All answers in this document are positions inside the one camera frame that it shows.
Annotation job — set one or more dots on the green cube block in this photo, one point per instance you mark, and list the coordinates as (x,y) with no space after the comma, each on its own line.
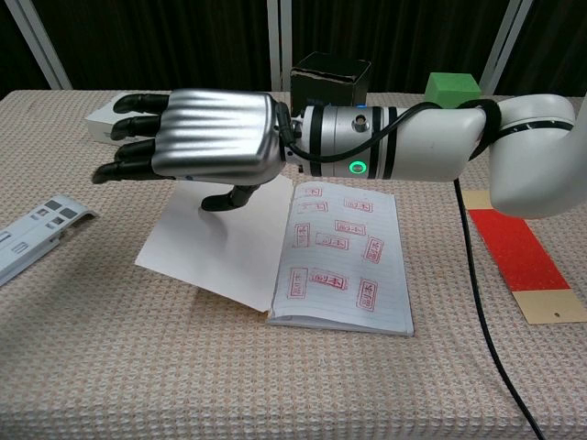
(451,87)

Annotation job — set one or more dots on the white upright frame post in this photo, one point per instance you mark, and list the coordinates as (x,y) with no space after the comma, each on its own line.
(280,36)

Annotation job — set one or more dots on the red tan card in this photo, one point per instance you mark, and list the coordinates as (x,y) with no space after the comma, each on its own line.
(513,247)

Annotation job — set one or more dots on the black cube box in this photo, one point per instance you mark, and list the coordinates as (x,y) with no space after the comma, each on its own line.
(330,78)

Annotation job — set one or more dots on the white cardboard box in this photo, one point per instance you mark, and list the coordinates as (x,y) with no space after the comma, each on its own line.
(98,126)

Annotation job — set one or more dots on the dark pleated curtain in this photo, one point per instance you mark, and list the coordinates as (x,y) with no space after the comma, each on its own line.
(403,32)
(160,46)
(559,46)
(9,55)

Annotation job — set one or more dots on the beige waffle tablecloth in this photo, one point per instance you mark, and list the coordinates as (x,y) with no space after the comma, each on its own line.
(183,366)

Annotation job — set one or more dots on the white long remote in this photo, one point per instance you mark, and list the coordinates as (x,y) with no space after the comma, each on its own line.
(32,238)

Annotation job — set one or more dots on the yellow cover notebook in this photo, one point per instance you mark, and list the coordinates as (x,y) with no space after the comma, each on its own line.
(339,275)

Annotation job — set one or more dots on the white slanted frame post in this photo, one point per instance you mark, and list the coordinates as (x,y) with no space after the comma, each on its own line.
(506,46)
(39,46)

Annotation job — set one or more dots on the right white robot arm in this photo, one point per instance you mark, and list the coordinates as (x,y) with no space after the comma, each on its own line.
(435,142)

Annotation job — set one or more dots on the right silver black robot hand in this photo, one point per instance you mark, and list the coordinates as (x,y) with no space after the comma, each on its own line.
(215,133)

